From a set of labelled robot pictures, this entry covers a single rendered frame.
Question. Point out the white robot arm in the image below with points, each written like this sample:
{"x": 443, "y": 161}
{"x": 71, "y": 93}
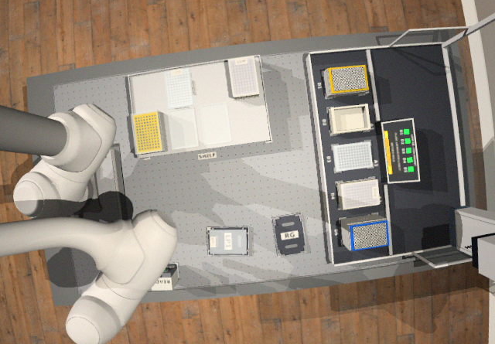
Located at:
{"x": 131, "y": 255}

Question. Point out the clear plastic lid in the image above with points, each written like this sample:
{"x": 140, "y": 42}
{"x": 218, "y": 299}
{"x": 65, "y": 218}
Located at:
{"x": 216, "y": 123}
{"x": 147, "y": 132}
{"x": 183, "y": 128}

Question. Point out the dark grey rectangular nest with label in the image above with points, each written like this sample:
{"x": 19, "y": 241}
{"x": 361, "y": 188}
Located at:
{"x": 289, "y": 234}

